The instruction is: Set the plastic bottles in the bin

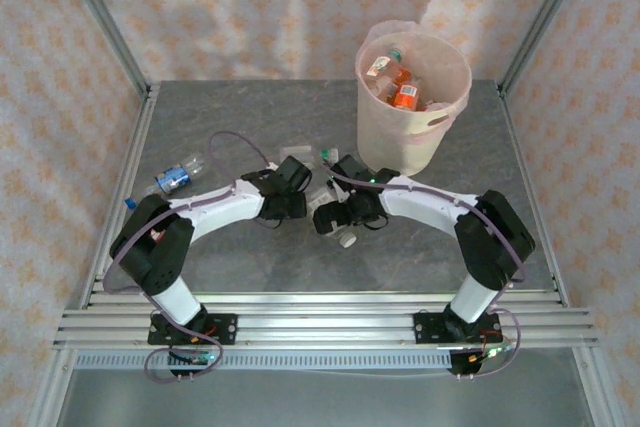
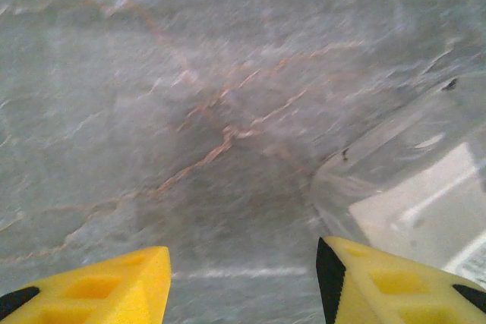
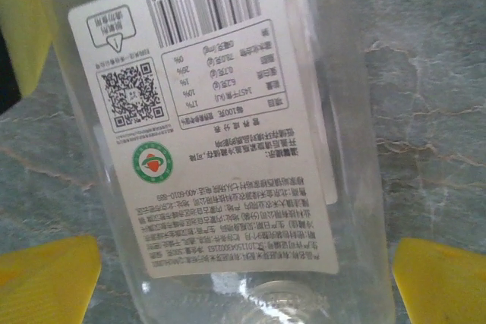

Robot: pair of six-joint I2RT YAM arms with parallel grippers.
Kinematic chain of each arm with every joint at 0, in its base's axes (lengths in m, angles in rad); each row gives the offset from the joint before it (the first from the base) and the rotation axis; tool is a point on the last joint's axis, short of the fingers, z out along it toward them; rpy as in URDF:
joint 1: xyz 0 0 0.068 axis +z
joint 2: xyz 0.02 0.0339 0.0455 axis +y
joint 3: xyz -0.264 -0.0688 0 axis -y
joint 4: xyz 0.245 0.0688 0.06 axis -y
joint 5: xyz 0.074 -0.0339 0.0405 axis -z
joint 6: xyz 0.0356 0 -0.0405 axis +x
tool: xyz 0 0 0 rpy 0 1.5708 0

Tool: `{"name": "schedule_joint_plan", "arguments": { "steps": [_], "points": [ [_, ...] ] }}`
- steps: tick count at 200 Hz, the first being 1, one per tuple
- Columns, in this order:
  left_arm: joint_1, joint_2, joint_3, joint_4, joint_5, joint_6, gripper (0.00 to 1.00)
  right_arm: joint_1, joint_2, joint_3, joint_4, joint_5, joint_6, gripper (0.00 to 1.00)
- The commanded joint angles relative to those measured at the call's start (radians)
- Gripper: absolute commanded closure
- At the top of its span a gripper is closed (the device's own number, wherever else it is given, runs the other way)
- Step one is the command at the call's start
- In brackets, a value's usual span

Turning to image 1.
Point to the clear square bottle green cap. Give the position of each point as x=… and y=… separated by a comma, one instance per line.
x=300, y=153

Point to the orange cap orange white bottle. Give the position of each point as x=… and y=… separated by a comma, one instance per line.
x=406, y=95

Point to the orange label plastic bottle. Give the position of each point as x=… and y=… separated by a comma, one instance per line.
x=401, y=74

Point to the clear bottle white crane label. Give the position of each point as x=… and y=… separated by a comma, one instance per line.
x=381, y=66

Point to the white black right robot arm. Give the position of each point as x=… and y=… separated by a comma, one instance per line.
x=430, y=207

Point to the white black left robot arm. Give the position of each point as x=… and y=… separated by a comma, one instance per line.
x=220, y=207

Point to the cream plastic waste bin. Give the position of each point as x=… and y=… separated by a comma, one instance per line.
x=395, y=147

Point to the blue label blue cap bottle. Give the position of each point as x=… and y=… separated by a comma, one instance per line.
x=172, y=178

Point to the small circuit board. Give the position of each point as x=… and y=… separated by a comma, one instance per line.
x=490, y=353
x=197, y=358

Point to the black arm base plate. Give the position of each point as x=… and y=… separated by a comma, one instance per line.
x=225, y=327
x=425, y=327

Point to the aluminium table side rail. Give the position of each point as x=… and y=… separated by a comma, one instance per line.
x=131, y=157
x=525, y=172

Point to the aluminium frame post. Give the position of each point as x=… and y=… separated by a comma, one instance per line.
x=542, y=22
x=110, y=32

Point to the aluminium frame leg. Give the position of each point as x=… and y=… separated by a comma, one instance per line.
x=47, y=397
x=600, y=387

